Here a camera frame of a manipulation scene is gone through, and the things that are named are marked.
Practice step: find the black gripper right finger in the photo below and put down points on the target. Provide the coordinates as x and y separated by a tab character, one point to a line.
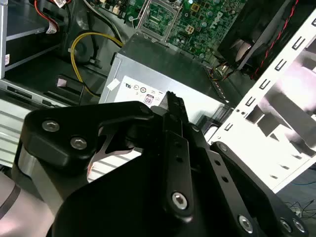
219	170

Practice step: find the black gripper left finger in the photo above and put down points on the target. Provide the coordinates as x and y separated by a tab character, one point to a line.
177	168

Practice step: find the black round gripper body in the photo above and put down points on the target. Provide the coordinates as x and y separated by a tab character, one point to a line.
123	209

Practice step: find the metal socket cover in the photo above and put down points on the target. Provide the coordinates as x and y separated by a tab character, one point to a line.
153	36

